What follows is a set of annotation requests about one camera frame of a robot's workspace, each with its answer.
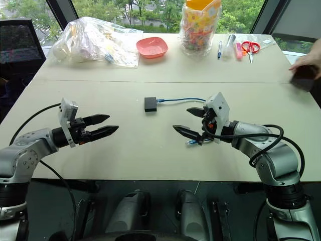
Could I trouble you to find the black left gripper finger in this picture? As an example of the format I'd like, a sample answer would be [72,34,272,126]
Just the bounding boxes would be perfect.
[88,125,119,143]
[83,113,111,127]

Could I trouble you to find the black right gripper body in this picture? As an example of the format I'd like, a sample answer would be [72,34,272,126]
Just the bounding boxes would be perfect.
[201,105,218,139]

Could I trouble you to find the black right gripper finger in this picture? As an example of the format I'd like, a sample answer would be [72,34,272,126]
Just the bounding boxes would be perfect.
[172,125,203,146]
[186,107,205,118]

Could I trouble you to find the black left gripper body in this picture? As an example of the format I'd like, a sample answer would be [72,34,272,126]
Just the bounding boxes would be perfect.
[69,116,92,146]

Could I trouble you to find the black block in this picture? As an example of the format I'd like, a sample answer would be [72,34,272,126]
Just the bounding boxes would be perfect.
[290,65,319,92]

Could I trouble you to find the small black box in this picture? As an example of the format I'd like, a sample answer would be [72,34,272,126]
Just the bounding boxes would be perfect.
[144,96,158,113]

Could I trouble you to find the person's bare hand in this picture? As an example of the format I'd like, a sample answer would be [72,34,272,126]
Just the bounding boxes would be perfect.
[288,50,321,81]

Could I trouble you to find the clear plastic tube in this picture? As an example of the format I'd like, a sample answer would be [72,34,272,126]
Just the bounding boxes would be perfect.
[221,34,237,61]

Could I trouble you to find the pink highlighter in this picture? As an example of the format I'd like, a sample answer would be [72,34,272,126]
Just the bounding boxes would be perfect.
[235,42,244,61]

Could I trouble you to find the clear plastic bag of items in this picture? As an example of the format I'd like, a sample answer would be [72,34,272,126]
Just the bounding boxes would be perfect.
[47,16,144,68]

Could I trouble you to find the pink plastic bowl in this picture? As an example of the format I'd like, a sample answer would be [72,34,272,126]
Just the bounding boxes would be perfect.
[136,37,169,60]

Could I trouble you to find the clear bag of colourful candy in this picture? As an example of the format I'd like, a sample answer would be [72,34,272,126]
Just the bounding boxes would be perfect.
[178,0,222,59]

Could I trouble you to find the grey rounded shape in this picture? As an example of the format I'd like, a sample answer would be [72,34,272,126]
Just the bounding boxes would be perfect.
[104,189,151,234]
[175,188,209,241]

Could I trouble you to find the black mesh office chair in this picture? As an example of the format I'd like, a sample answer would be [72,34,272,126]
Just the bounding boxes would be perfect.
[0,19,47,66]

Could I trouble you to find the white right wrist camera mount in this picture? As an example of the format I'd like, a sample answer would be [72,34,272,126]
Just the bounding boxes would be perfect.
[202,92,231,145]

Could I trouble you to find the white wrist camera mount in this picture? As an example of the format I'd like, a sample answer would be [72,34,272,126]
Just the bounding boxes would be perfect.
[58,97,79,148]
[202,92,231,145]

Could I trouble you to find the blue cable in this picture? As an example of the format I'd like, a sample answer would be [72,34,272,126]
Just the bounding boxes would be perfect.
[155,97,214,147]

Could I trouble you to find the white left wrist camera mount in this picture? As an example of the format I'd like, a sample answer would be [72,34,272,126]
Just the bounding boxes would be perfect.
[58,97,79,148]

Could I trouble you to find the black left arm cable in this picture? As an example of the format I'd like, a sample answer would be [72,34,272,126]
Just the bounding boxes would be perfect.
[9,102,77,238]

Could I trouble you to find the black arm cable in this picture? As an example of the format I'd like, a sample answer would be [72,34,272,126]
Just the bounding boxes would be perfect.
[9,102,77,238]
[200,124,305,177]

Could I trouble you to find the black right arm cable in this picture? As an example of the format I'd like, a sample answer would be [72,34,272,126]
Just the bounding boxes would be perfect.
[200,124,305,177]

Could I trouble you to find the red-handled scissors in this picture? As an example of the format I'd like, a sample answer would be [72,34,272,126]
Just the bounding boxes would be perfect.
[241,40,261,64]

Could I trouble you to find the black strap pair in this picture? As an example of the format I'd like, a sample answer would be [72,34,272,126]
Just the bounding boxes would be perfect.
[210,200,232,241]

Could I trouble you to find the dark window frame post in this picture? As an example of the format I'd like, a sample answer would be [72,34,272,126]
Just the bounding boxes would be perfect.
[250,0,321,43]
[47,0,79,24]

